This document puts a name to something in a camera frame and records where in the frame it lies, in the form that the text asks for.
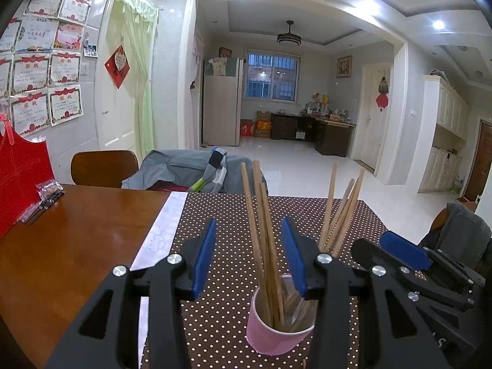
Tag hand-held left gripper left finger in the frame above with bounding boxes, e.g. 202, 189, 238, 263
46, 219, 218, 369

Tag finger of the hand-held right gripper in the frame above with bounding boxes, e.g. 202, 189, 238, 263
351, 237, 476, 316
380, 231, 487, 288

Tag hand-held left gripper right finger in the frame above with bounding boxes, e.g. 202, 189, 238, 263
280, 217, 450, 369

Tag bunch of wooden chopsticks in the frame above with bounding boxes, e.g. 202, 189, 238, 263
252, 159, 356, 333

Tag long wooden chopstick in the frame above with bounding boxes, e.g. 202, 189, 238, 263
241, 162, 272, 316
332, 168, 365, 256
319, 163, 338, 247

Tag pink paper cup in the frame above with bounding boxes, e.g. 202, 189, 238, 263
246, 273, 318, 356

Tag brown polka dot tablecloth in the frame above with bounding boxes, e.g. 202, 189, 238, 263
140, 194, 423, 369

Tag white paper strip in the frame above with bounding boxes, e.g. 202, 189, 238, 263
130, 192, 189, 270

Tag dark jacket on chair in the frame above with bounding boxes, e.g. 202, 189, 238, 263
418, 202, 492, 274

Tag grey jacket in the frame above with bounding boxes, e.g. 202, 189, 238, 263
122, 148, 268, 195

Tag brown entrance door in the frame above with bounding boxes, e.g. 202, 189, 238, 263
462, 118, 492, 201

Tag dark wooden desk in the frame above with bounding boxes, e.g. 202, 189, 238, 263
299, 113, 357, 157

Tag dark low cabinet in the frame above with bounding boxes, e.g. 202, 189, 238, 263
271, 112, 299, 141

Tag white door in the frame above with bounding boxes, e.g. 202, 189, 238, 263
359, 62, 391, 172

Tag brown wooden chair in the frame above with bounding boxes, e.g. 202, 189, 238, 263
71, 150, 140, 190

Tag white refrigerator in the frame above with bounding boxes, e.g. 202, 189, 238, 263
202, 57, 245, 147

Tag clutter on desk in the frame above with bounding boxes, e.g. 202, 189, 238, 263
303, 93, 351, 122

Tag red hanging door ornament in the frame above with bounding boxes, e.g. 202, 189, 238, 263
375, 67, 390, 112

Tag pink curtain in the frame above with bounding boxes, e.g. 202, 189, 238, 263
188, 31, 205, 150

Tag clear plastic packet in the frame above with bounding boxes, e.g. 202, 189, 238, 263
19, 180, 66, 224

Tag barred window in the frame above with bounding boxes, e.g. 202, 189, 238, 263
245, 48, 301, 103

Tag gold framed painting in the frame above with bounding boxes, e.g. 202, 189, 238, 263
337, 55, 353, 79

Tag red gift bag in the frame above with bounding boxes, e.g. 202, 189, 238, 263
0, 114, 55, 239

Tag green curtain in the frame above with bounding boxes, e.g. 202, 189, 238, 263
105, 0, 159, 159

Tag ceiling fan lamp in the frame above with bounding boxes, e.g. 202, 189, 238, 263
277, 20, 303, 45

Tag white wall cabinets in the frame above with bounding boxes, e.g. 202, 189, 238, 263
418, 72, 472, 193

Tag red heart wall hanging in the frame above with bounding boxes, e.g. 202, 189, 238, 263
105, 45, 130, 89

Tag small wall photos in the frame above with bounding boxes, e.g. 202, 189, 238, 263
83, 32, 98, 58

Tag wall of award certificates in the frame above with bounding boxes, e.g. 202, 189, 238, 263
0, 0, 100, 137

